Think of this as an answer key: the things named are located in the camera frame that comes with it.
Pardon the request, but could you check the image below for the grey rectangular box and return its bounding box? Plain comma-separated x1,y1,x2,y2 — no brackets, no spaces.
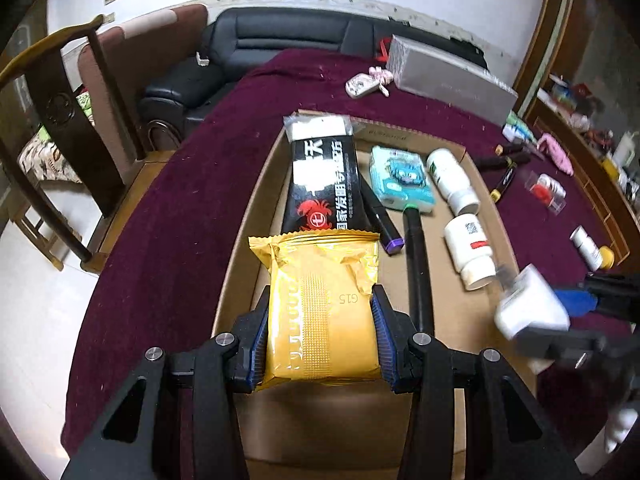
386,36,518,126

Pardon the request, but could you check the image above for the wooden chair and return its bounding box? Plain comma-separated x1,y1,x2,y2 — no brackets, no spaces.
1,15,145,274

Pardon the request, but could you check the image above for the toothpaste tube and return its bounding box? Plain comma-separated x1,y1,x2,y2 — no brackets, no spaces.
502,124,539,153

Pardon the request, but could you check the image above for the clear plastic case red item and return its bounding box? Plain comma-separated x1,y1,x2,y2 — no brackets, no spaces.
525,171,566,216

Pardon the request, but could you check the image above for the black leather sofa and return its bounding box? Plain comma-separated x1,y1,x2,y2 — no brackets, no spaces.
137,6,487,150

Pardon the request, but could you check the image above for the black snack packet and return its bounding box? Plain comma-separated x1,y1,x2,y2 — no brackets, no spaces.
282,113,368,233

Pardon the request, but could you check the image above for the purple bed cover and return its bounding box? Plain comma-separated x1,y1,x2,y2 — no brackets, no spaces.
61,50,620,469

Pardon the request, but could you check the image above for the cardboard box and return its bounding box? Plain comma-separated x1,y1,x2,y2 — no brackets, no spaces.
209,108,539,480

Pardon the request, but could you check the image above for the white car key fob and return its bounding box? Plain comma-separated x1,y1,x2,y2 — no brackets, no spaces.
345,66,394,100

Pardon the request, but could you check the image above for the black marker pen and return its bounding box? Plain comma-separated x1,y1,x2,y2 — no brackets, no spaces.
495,143,524,156
489,164,518,204
473,152,530,172

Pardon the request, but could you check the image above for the red bag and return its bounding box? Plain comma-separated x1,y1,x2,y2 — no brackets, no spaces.
375,37,393,64

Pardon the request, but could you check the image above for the black marker green tip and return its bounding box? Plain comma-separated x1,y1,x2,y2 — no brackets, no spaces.
402,205,435,336

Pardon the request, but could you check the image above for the black marker purple cap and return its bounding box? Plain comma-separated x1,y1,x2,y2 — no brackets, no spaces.
360,179,405,256

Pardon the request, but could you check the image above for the white pill bottle green label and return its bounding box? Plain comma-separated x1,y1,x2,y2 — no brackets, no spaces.
426,148,480,217

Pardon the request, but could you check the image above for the white power adapter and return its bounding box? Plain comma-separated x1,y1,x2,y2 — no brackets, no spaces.
494,264,570,340

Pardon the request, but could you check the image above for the white pill bottle red band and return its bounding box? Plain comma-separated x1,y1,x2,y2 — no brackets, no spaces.
444,214,497,292

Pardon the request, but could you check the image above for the black marker pen upper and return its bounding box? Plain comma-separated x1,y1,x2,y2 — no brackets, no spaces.
495,143,524,156

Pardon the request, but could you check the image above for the blue tissue pack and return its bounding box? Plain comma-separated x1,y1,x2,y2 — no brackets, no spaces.
369,145,435,214

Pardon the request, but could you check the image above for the black marker pen lower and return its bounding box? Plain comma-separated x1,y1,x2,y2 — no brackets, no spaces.
473,152,530,172

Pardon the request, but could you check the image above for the maroon armchair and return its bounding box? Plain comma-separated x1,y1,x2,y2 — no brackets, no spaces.
77,3,208,174

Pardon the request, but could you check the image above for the yellow foil snack packet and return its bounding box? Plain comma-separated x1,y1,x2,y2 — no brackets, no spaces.
248,230,381,389

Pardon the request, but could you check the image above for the pink cloth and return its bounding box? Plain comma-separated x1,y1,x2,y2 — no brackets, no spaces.
537,132,574,176

